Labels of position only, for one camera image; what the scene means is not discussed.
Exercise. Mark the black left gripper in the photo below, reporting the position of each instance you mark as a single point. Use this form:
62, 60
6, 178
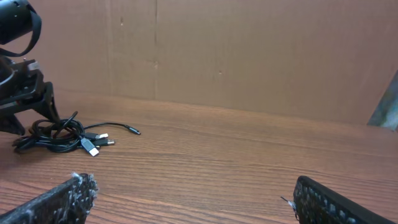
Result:
23, 88

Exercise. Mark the black USB cable long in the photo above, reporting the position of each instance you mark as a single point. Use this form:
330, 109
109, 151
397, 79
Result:
129, 128

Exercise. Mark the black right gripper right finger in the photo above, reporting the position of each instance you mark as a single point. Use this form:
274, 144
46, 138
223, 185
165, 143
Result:
314, 203

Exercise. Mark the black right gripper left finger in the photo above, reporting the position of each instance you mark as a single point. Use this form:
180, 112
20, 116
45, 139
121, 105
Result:
70, 202

